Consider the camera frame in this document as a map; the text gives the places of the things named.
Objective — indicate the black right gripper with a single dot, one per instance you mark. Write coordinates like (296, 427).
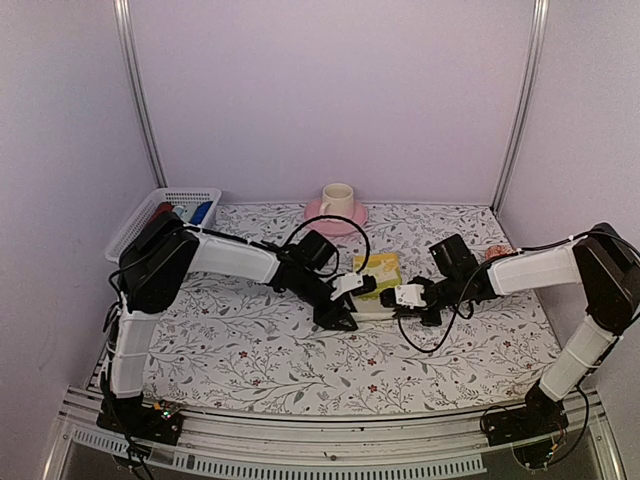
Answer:
(435, 319)

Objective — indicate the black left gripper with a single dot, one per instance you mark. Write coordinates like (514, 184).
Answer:
(328, 318)

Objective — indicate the yellow patterned towel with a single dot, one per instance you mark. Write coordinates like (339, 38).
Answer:
(385, 269)

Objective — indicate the white plastic basket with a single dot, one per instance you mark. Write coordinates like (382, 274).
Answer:
(145, 211)

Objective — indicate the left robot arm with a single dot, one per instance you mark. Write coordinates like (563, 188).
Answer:
(152, 268)

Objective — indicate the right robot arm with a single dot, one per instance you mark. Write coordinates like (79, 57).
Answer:
(589, 281)

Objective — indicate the pink plate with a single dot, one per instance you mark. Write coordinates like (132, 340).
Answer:
(335, 228)

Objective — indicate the cream ceramic mug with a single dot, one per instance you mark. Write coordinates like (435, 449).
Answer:
(337, 199)

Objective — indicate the dark red rolled towel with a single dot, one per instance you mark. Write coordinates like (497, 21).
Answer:
(163, 207)

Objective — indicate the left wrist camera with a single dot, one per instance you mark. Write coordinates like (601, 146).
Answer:
(354, 284)

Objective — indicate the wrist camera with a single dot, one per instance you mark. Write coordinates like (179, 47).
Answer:
(354, 284)
(409, 295)

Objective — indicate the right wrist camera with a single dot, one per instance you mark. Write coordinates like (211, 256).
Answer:
(409, 295)

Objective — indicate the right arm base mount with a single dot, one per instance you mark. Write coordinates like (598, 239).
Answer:
(538, 416)

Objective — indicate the right aluminium frame post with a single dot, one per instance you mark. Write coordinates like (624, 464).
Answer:
(532, 61)

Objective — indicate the aluminium frame post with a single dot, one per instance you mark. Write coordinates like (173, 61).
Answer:
(532, 61)
(126, 36)

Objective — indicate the front aluminium rail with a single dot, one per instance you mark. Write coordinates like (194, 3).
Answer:
(233, 445)

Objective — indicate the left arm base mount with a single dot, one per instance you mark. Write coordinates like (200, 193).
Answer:
(129, 416)

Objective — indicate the left aluminium frame post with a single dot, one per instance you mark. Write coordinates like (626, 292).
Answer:
(126, 36)

